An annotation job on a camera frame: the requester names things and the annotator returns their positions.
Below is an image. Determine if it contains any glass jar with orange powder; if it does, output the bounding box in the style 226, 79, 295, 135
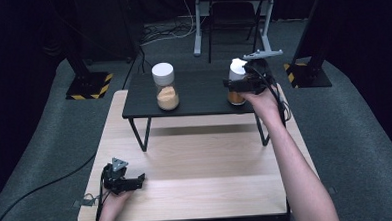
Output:
226, 57, 252, 107

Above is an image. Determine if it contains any person's left hand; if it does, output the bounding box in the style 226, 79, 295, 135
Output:
98, 187, 137, 219

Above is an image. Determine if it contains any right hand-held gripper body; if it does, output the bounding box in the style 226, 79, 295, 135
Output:
240, 48, 286, 96

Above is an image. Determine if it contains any right hand-held gripper cable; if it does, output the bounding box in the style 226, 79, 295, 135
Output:
248, 63, 293, 129

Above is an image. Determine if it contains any person's right hand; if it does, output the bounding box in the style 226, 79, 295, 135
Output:
240, 82, 287, 123

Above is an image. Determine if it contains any bundle of floor cables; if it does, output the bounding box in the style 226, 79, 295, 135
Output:
139, 13, 199, 47

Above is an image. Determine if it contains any black stand with striped base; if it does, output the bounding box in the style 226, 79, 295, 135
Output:
45, 0, 115, 102
280, 0, 338, 91

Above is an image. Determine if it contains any white desk frame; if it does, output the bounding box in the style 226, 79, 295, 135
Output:
190, 0, 284, 58

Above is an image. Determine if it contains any black metal shelf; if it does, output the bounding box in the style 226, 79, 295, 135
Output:
119, 66, 278, 154

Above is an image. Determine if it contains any hand-held gripper cable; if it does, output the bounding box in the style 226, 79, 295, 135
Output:
91, 167, 114, 221
248, 63, 293, 129

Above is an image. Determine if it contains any black chair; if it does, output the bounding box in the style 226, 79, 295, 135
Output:
206, 0, 264, 64

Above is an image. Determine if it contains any black floor cable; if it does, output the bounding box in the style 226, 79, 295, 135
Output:
0, 151, 102, 221

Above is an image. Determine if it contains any glass jar with beige powder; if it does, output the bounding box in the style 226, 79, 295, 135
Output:
151, 61, 181, 112

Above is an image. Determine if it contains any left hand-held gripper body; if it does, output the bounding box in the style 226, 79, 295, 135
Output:
100, 155, 137, 197

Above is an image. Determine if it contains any left hand-held gripper cable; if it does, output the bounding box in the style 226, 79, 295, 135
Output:
91, 167, 114, 221

